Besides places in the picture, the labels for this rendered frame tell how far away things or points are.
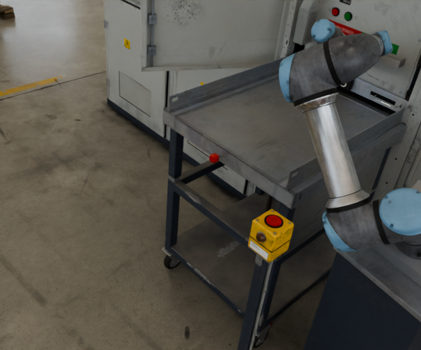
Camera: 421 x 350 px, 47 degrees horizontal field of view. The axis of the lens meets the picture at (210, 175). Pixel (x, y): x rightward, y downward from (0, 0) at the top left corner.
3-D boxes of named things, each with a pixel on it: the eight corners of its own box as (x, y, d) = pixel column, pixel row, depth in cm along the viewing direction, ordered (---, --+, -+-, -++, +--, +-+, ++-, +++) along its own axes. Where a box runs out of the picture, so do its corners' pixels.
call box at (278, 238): (268, 264, 126) (275, 236, 120) (246, 247, 131) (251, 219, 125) (288, 251, 131) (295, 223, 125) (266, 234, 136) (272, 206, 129)
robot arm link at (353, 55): (371, 22, 112) (385, 22, 155) (325, 40, 117) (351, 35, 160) (385, 70, 113) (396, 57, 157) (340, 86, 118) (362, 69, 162)
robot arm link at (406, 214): (444, 240, 121) (436, 226, 111) (390, 251, 127) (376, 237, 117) (433, 196, 126) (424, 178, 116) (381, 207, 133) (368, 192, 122)
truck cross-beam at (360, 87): (403, 115, 186) (408, 101, 182) (294, 64, 216) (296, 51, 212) (409, 112, 189) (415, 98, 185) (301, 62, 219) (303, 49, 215)
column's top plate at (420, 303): (489, 276, 140) (492, 271, 139) (424, 326, 124) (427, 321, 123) (398, 212, 160) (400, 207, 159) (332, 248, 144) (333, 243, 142)
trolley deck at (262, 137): (291, 210, 147) (294, 194, 143) (162, 122, 181) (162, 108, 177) (402, 139, 186) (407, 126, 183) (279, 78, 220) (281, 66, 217)
